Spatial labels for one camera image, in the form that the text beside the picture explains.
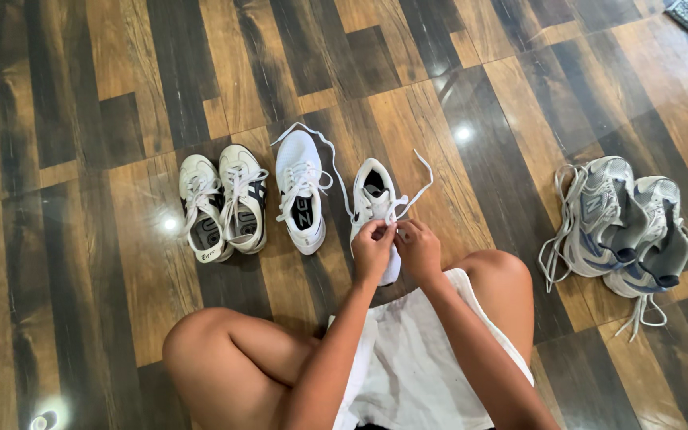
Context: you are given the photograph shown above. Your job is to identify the white shorts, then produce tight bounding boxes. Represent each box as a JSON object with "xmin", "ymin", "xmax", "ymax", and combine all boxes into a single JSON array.
[{"xmin": 327, "ymin": 268, "xmax": 535, "ymax": 430}]

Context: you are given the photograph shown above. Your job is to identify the cream sneaker with dark stripes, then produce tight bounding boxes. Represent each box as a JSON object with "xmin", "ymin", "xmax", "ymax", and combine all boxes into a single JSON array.
[
  {"xmin": 177, "ymin": 154, "xmax": 235, "ymax": 264},
  {"xmin": 219, "ymin": 144, "xmax": 271, "ymax": 256}
]

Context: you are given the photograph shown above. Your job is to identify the white sneaker with loose lace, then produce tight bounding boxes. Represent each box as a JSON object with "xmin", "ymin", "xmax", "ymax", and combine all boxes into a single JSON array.
[{"xmin": 349, "ymin": 158, "xmax": 405, "ymax": 287}]

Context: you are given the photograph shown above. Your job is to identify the person's right hand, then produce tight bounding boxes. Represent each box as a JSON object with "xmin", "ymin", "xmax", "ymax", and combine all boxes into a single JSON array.
[{"xmin": 393, "ymin": 219, "xmax": 443, "ymax": 286}]

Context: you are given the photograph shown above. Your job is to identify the person's right leg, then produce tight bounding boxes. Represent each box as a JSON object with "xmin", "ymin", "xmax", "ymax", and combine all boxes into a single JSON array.
[{"xmin": 455, "ymin": 249, "xmax": 537, "ymax": 362}]

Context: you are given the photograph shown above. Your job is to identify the grey blue running shoe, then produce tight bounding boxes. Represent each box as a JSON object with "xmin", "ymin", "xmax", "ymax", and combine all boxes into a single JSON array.
[
  {"xmin": 537, "ymin": 156, "xmax": 651, "ymax": 294},
  {"xmin": 602, "ymin": 175, "xmax": 688, "ymax": 343}
]

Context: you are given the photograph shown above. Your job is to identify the person's left leg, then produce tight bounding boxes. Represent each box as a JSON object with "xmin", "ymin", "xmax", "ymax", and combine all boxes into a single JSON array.
[{"xmin": 162, "ymin": 307, "xmax": 328, "ymax": 430}]

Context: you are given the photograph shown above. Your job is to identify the person's leg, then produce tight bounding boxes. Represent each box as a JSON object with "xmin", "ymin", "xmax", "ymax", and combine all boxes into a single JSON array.
[
  {"xmin": 455, "ymin": 249, "xmax": 537, "ymax": 362},
  {"xmin": 162, "ymin": 307, "xmax": 328, "ymax": 430}
]

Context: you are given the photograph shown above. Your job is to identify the white sneaker with tied lace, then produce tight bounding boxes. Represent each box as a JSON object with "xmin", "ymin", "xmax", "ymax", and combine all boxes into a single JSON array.
[{"xmin": 274, "ymin": 129, "xmax": 334, "ymax": 256}]

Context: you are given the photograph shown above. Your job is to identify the person's left hand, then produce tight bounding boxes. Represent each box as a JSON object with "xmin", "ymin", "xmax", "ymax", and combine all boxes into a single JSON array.
[{"xmin": 351, "ymin": 219, "xmax": 399, "ymax": 285}]

